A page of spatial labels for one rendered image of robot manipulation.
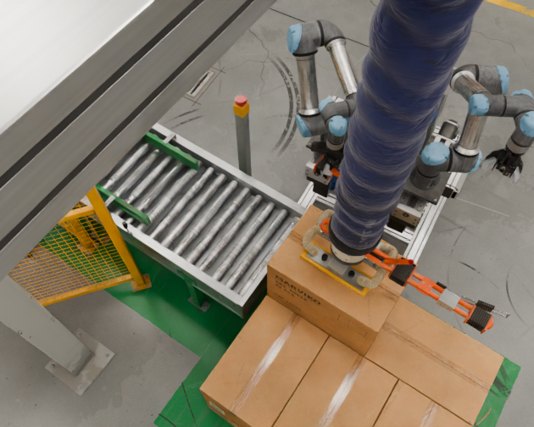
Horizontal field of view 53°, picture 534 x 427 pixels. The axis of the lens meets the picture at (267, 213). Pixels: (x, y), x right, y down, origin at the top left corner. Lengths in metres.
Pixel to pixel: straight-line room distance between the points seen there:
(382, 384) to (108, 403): 1.60
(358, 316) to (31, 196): 2.21
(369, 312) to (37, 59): 2.26
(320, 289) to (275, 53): 2.66
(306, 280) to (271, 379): 0.57
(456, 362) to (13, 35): 2.77
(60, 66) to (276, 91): 4.10
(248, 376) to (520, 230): 2.22
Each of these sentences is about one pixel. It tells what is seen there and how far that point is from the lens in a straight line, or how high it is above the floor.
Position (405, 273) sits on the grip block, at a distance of 2.34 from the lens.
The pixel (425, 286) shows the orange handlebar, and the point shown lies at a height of 1.20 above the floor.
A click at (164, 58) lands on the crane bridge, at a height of 3.00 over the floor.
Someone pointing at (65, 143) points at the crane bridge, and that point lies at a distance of 0.36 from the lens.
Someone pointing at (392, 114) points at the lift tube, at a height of 2.16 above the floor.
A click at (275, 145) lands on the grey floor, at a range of 4.09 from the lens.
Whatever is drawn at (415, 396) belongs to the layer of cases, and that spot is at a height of 0.54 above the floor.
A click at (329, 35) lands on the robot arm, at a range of 2.52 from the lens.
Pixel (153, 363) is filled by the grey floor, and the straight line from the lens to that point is 3.45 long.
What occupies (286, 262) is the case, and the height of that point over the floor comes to 0.94.
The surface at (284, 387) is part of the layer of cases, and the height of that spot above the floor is 0.54.
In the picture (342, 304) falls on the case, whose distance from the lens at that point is 2.51.
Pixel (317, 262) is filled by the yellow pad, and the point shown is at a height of 1.08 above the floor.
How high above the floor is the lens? 3.28
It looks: 61 degrees down
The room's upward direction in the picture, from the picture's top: straight up
